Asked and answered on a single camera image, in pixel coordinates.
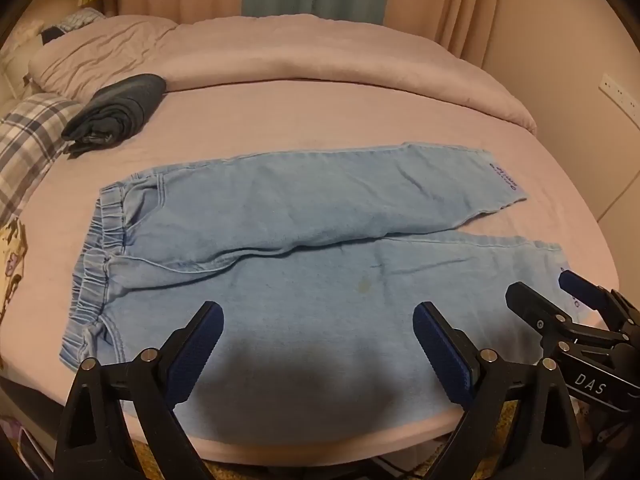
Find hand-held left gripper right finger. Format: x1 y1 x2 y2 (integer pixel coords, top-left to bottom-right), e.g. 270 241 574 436
413 302 586 480

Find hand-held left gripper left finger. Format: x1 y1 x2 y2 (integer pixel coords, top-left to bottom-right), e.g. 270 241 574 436
52 301 224 480

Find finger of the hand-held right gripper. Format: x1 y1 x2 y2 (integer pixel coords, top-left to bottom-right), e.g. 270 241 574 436
558 270 640 334
505 281 626 350

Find light blue denim pants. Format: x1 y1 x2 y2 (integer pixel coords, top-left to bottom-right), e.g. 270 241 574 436
60 144 588 441

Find yellow printed cloth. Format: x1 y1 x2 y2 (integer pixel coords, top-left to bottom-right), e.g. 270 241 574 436
0 215 28 321

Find bed with pink sheet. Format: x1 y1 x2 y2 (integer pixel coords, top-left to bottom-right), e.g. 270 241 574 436
0 75 621 463

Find dark folded clothing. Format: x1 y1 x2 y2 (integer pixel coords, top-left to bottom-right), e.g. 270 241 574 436
61 74 167 157

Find plaid pillow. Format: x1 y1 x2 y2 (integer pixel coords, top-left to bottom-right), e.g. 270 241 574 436
0 92 86 226

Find pink duvet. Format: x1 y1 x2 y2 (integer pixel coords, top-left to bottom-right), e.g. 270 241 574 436
27 12 537 136

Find striped cloth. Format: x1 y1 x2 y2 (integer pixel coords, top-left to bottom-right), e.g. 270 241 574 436
55 8 108 31

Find white wall socket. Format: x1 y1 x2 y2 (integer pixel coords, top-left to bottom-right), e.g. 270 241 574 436
599 72 640 128

